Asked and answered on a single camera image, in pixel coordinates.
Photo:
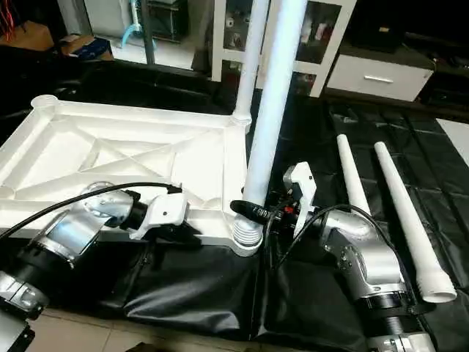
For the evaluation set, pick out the white plastic table top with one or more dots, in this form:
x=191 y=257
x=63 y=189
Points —
x=117 y=154

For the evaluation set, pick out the white plastic table leg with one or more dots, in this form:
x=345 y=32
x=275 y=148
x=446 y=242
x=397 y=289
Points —
x=352 y=172
x=275 y=95
x=250 y=59
x=410 y=220

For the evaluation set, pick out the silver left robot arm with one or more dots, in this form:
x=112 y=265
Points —
x=66 y=235

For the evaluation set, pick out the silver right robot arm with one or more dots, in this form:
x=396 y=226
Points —
x=366 y=264

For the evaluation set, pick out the black work mat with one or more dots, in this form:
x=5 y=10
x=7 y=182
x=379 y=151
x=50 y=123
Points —
x=205 y=293

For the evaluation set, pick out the white drawer unit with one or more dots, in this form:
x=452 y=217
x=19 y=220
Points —
x=377 y=77

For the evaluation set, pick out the white glass door cabinet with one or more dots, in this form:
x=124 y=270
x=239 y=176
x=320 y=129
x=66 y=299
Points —
x=227 y=37

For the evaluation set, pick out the white flat panel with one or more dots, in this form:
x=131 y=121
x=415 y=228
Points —
x=456 y=139

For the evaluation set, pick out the grey metal pole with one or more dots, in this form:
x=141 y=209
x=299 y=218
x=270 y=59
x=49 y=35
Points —
x=149 y=33

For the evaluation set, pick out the blue flat box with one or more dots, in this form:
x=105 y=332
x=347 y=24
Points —
x=91 y=48

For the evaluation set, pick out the dark equipment rack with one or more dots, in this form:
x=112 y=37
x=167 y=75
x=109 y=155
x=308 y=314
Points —
x=170 y=20

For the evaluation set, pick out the light blue plastic item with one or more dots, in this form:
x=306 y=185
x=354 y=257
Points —
x=130 y=29

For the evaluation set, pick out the brown wooden board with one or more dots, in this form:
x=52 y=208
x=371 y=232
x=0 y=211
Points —
x=26 y=35

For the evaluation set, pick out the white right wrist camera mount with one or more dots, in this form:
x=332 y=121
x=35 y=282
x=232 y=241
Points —
x=302 y=192

